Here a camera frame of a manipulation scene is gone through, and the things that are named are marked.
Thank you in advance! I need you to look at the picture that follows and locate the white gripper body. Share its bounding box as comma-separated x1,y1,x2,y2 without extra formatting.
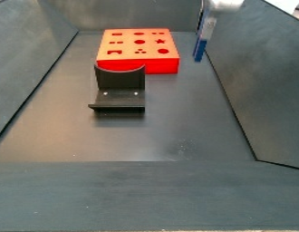
204,0,244,12

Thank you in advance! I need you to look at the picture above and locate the blue square-circle peg object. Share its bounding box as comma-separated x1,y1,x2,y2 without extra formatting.
193,7,216,62

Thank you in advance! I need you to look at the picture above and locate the red shape-sorting board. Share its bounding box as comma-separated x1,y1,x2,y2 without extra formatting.
96,28,180,74

